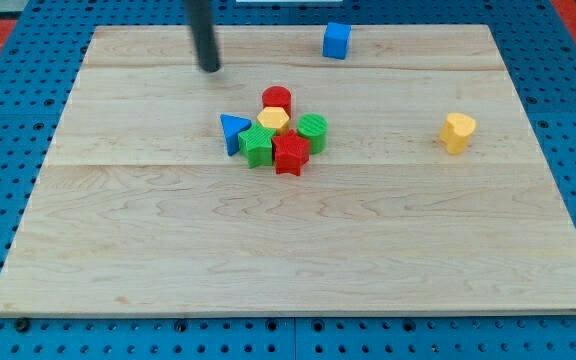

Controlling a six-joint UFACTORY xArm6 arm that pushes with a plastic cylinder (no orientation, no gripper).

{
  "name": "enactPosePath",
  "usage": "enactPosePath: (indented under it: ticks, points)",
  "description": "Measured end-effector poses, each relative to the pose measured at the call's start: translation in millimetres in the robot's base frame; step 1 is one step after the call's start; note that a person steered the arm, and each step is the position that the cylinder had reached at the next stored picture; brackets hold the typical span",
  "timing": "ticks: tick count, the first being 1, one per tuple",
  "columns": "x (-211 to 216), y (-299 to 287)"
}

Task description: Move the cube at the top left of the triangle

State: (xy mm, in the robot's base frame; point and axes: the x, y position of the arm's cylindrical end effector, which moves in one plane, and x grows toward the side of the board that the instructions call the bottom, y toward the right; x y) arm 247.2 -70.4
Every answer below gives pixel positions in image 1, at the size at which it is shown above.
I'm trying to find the red cylinder block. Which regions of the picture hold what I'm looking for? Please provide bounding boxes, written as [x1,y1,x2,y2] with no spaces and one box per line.
[261,86,292,115]

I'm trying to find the yellow heart block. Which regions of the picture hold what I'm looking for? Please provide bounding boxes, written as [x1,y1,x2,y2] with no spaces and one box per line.
[439,112,477,155]

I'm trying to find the blue triangle block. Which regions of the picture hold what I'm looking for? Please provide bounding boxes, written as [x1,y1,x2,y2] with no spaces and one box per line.
[220,114,252,156]

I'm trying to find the red star block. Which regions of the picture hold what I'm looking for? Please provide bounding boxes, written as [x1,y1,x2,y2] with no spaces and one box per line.
[272,130,311,176]

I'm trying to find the black cylindrical robot pusher stick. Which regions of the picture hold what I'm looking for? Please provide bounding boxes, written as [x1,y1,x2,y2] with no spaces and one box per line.
[185,0,221,73]

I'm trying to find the green cylinder block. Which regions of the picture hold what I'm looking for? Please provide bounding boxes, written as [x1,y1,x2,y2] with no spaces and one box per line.
[297,113,328,154]

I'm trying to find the blue cube block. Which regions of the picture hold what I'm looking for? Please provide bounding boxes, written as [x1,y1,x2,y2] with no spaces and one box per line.
[322,22,352,60]

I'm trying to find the light wooden board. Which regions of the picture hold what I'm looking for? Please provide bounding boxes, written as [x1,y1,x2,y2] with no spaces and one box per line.
[0,25,576,318]

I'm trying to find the green star block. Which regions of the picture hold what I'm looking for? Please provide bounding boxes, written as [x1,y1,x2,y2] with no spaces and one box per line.
[238,123,276,168]

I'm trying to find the yellow hexagon block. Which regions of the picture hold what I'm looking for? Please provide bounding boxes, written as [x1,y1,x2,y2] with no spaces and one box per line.
[257,107,290,135]

